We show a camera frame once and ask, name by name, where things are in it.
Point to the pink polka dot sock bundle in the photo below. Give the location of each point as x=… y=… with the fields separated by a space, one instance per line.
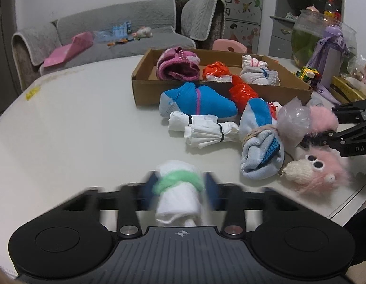
x=178 y=64

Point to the blue sock with pink band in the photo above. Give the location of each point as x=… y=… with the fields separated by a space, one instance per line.
x=192 y=100

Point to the blue toy castle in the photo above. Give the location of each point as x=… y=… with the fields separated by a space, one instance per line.
x=122 y=30

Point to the white cloth with green band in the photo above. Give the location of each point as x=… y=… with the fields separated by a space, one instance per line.
x=179 y=190

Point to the purple water bottle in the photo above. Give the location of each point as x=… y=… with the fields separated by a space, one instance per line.
x=328 y=54

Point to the colourful building block cube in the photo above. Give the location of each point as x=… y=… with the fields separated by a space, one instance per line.
x=309 y=75

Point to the blue white sock bundle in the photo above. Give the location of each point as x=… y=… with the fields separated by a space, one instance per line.
x=256 y=114

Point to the pink fluffy monster plush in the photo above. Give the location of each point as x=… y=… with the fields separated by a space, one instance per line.
x=317 y=171

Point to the white pink plush on sofa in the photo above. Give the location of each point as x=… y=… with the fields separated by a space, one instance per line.
x=143 y=32

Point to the light blue grey sock bundle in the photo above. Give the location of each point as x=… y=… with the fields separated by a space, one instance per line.
x=262 y=152

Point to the grey covered sofa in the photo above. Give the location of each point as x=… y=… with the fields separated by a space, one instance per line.
x=189 y=24

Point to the orange drink bottle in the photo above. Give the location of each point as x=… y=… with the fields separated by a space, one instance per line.
x=332 y=10

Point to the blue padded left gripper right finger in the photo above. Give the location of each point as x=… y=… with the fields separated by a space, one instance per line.
x=217 y=193

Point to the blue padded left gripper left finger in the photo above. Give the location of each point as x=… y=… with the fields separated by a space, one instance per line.
x=137 y=196

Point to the gold yellow box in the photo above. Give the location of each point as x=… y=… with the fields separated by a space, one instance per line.
x=346 y=91

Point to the brown cardboard box tray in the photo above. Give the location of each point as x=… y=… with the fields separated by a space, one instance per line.
x=147 y=88

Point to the grey shelf cabinet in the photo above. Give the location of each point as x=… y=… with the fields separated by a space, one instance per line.
x=284 y=17

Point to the pink plastic chair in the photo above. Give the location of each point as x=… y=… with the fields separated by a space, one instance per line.
x=229 y=45

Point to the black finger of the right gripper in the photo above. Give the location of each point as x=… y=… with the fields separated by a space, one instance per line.
x=351 y=113
x=349 y=142

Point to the white tissue bundle black band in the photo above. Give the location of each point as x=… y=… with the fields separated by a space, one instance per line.
x=207 y=134

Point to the glass fish bowl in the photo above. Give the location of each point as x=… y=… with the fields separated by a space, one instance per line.
x=309 y=28

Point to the orange toy on sofa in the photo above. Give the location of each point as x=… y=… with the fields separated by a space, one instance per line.
x=117 y=42

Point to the decorated refrigerator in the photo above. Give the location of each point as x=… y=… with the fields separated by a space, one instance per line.
x=242 y=22

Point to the orange plastic bag bundle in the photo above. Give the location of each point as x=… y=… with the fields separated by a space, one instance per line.
x=241 y=93

